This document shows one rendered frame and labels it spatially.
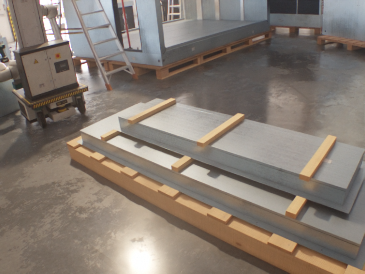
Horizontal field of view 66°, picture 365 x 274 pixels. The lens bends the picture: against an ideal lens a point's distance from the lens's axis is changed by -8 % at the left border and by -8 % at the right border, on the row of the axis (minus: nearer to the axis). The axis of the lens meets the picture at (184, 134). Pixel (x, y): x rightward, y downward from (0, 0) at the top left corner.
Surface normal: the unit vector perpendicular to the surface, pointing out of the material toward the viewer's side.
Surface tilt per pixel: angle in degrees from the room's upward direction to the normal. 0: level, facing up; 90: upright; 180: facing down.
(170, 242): 0
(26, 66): 90
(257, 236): 0
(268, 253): 90
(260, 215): 90
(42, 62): 90
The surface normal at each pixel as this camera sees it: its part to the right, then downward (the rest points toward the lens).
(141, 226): -0.08, -0.89
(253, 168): -0.64, 0.40
